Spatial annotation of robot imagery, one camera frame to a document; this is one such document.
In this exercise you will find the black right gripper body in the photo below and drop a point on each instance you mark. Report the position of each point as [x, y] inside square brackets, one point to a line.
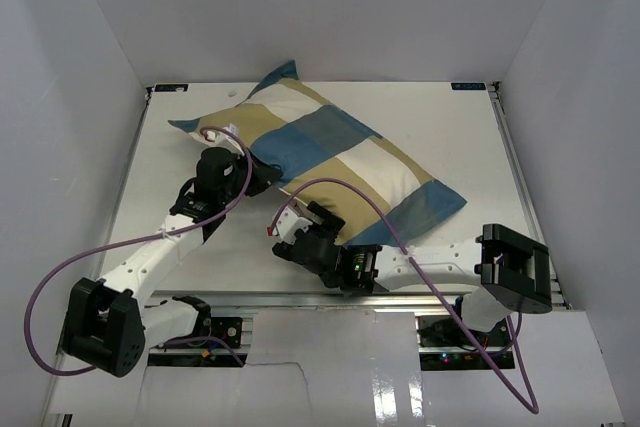
[284, 249]

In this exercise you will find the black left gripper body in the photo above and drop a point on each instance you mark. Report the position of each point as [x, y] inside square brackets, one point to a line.
[231, 190]

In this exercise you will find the blue beige white checked pillowcase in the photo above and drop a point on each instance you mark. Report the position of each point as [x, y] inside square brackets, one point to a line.
[329, 157]

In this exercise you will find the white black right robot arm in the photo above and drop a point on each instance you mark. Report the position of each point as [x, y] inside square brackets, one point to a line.
[506, 271]

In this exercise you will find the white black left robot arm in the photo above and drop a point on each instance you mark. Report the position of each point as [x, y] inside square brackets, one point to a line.
[108, 322]

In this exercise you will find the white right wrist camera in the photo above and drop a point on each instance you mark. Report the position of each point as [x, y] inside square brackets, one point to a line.
[292, 219]

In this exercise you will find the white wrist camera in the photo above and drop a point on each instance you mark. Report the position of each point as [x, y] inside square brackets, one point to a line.
[292, 219]
[217, 136]

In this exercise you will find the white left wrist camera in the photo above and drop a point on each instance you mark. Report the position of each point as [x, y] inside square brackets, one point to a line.
[217, 136]

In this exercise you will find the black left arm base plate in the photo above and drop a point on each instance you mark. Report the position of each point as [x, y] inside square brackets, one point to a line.
[225, 328]

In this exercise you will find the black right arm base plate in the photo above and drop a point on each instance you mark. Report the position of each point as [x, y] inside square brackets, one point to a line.
[442, 332]

